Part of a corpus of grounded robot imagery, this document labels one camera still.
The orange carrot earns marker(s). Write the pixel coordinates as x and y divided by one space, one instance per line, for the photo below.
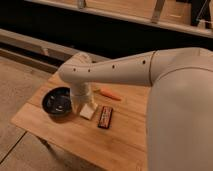
107 93

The long wooden shelf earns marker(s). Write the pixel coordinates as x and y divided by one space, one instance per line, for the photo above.
168 14

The wooden table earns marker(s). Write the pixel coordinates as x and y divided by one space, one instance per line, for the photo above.
121 147

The dark rectangular eraser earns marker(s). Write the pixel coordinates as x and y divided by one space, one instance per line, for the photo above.
105 117

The black round bowl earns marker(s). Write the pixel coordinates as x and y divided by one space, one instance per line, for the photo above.
57 102

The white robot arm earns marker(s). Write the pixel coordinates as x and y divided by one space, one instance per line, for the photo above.
179 120

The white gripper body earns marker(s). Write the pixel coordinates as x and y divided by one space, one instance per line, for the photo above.
81 94

